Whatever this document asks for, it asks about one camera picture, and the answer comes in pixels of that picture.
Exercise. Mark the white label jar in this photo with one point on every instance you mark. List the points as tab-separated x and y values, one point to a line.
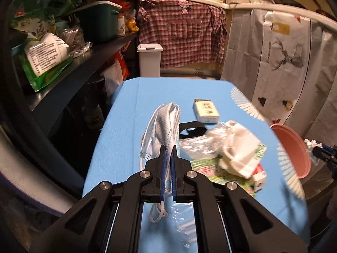
121	26

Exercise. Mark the white purple-edged cloth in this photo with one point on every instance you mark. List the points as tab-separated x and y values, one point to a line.
26	179

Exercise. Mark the green white labelled packet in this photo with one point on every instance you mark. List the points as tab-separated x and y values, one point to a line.
44	55

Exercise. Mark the pink plastic basin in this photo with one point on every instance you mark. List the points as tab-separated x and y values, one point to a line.
292	147

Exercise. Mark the white face mask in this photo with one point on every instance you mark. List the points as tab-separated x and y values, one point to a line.
163	126

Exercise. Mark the blue tablecloth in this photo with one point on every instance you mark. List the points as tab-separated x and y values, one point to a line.
126	126

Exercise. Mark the orange red bag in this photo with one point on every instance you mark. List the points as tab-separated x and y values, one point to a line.
122	66

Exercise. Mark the white deer print curtain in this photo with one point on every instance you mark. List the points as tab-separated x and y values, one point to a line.
284	58

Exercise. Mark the white tissue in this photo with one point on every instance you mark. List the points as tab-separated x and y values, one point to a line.
310	143

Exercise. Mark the white crumpled paper bag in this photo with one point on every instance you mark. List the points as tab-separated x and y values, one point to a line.
242	147

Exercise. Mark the white pedal bin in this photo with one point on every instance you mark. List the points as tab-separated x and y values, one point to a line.
149	63

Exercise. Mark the red plaid shirt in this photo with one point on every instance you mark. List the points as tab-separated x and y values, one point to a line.
184	37

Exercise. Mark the red white small box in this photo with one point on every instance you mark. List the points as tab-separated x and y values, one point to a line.
259	178

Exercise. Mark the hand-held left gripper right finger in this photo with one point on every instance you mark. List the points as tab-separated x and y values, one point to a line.
173	170

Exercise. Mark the green storage box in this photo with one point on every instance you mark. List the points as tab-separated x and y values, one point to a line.
100	23

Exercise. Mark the large green white bag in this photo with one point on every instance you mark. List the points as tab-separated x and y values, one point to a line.
34	13

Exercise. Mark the white tissue pack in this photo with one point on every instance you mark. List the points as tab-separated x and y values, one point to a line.
206	110

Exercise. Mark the red snack bag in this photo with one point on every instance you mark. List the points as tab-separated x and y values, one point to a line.
125	8

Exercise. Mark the green snack wrapper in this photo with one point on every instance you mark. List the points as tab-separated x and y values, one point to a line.
210	172

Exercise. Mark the black shelf rack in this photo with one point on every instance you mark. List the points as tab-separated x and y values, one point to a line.
79	66

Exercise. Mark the clear plastic wrap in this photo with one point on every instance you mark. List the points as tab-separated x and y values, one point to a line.
200	145

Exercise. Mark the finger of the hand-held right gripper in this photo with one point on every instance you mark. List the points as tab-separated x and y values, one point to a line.
322	155
329	147

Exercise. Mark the clear plastic bag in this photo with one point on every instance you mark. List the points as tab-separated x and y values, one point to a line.
73	39

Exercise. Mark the yellow figurine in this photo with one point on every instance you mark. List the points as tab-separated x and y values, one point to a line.
131	26

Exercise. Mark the white printed bag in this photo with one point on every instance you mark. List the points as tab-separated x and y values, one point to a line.
113	79

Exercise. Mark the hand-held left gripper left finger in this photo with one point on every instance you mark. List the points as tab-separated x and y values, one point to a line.
162	164

